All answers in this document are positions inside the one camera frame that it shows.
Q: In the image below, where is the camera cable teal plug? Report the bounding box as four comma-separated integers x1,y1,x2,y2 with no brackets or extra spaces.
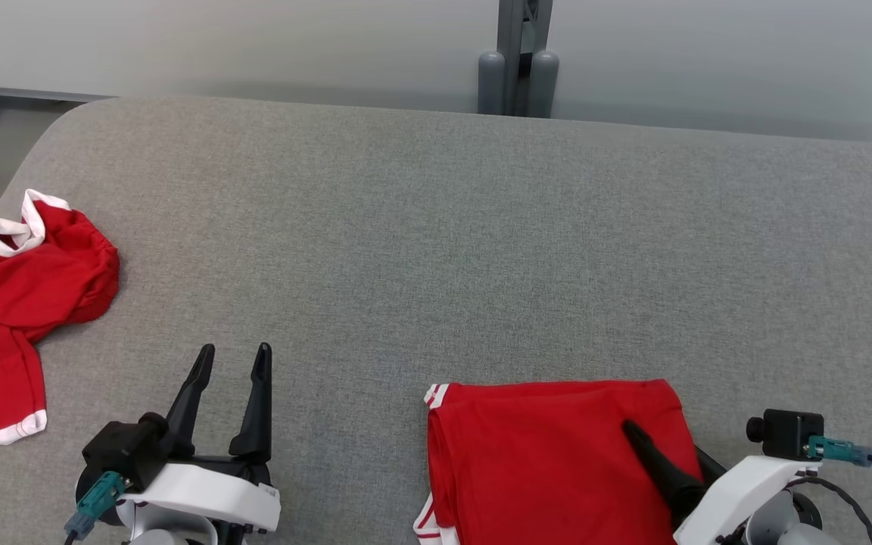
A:
807,435,872,468
64,471,128,545

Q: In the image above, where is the left camera cable teal plug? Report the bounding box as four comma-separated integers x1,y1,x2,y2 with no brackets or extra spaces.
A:
64,471,128,545

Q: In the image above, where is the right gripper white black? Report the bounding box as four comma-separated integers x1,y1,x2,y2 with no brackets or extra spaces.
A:
621,420,823,545

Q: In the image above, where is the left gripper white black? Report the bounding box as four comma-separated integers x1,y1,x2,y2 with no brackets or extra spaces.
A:
120,343,282,532

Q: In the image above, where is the red Bulls 23 jersey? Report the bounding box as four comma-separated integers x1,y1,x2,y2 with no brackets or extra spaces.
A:
413,380,705,545

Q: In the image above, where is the right camera cable teal plug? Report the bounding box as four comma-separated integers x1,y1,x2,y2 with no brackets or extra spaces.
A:
807,435,872,468

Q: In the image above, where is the grey metal partition post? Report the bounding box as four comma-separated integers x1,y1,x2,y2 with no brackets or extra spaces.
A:
478,0,560,118

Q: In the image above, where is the thin black right gripper cable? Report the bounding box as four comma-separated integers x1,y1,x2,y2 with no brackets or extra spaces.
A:
784,475,872,545

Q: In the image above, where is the red shorts white trim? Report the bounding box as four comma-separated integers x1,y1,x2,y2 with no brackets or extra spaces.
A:
0,189,120,445

